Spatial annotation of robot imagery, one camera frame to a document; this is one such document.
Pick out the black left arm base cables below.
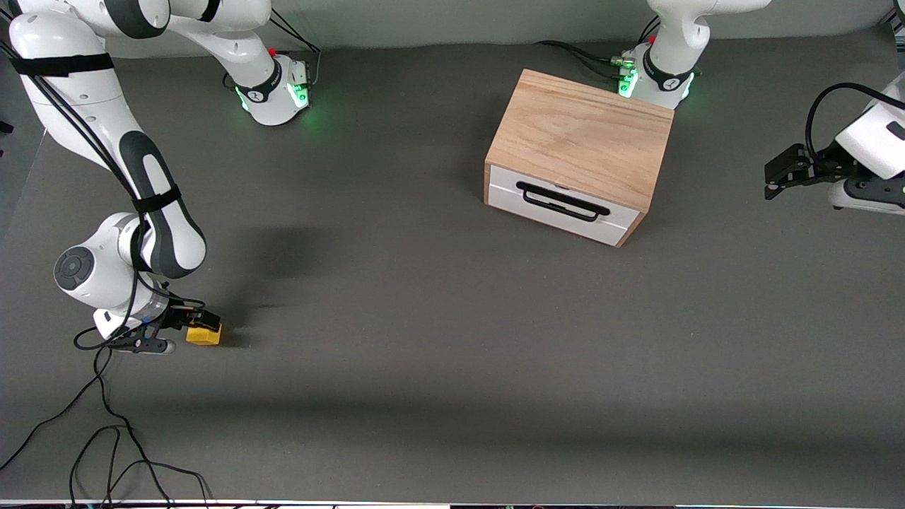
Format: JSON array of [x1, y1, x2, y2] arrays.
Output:
[[535, 18, 662, 78]]

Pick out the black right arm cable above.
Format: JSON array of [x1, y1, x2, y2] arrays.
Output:
[[0, 35, 207, 353]]

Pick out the black right arm base cables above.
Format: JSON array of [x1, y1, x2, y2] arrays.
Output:
[[223, 11, 323, 93]]

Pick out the black drawer handle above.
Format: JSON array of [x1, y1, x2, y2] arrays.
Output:
[[516, 181, 611, 223]]

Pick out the thin black loose cable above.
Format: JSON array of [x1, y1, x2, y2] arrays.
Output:
[[0, 344, 174, 509], [69, 424, 213, 509]]

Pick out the wooden drawer cabinet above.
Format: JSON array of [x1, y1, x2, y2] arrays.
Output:
[[484, 69, 675, 248]]

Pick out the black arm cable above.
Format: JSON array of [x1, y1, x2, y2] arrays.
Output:
[[806, 82, 905, 163], [0, 35, 207, 353]]

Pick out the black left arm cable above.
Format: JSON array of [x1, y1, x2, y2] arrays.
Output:
[[806, 82, 905, 163]]

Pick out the black arm base cables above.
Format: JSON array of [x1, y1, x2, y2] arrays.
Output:
[[223, 11, 323, 93], [535, 18, 662, 78]]

